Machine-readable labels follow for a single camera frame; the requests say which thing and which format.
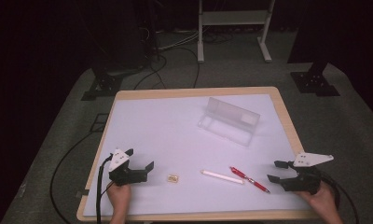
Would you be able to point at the clear plastic pencil case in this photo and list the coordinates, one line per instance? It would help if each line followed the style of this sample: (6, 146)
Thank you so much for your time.
(229, 121)

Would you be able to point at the white table mat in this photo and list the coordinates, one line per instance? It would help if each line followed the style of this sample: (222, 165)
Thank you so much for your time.
(175, 130)

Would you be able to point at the red pen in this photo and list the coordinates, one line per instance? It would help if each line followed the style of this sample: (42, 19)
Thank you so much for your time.
(249, 179)

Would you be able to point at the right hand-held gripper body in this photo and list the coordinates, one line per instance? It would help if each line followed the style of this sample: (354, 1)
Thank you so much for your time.
(306, 183)

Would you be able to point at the black stand base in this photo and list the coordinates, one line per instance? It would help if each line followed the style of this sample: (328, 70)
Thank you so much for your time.
(103, 85)
(313, 82)

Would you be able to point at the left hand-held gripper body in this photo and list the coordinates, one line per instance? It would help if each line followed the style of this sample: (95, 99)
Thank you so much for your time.
(119, 160)

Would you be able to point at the small tan eraser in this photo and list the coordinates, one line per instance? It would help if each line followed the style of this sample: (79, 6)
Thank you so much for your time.
(173, 178)

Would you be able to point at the white metal frame stand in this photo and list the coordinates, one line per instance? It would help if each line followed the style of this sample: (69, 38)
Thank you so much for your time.
(234, 18)

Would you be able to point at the white pen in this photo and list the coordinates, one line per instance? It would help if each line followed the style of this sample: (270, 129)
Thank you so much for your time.
(222, 176)

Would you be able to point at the person's left hand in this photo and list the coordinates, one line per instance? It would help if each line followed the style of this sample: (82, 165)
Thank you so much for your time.
(119, 197)

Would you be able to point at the person's right hand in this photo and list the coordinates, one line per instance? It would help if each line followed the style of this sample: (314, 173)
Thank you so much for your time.
(321, 200)

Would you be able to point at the wooden table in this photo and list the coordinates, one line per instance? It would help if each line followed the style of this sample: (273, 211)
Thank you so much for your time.
(194, 91)

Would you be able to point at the black tape strip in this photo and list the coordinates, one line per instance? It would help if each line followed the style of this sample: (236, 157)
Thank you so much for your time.
(82, 193)

